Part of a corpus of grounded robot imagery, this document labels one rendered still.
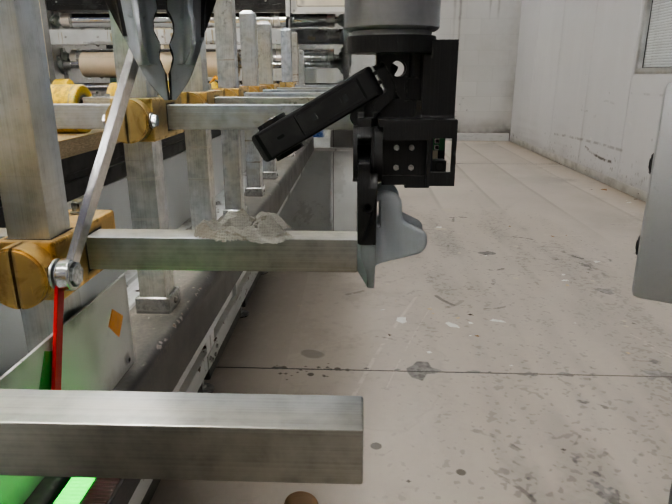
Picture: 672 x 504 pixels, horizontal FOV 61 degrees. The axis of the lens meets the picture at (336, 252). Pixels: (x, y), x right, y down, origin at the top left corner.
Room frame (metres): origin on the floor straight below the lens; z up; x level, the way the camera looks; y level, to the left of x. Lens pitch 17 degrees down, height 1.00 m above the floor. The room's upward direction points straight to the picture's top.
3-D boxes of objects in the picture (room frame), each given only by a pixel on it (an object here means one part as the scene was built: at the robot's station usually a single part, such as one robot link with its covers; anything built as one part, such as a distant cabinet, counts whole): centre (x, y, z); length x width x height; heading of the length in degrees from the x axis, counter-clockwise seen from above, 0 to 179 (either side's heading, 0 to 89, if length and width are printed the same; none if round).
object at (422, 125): (0.49, -0.05, 0.97); 0.09 x 0.08 x 0.12; 88
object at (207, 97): (0.98, 0.23, 0.95); 0.13 x 0.06 x 0.05; 178
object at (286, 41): (2.21, 0.18, 0.92); 0.03 x 0.03 x 0.48; 88
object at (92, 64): (3.08, 0.69, 1.05); 1.43 x 0.12 x 0.12; 88
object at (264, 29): (1.71, 0.20, 0.90); 0.03 x 0.03 x 0.48; 88
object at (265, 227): (0.49, 0.08, 0.87); 0.09 x 0.07 x 0.02; 88
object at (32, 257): (0.48, 0.25, 0.85); 0.13 x 0.06 x 0.05; 178
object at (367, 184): (0.47, -0.03, 0.91); 0.05 x 0.02 x 0.09; 178
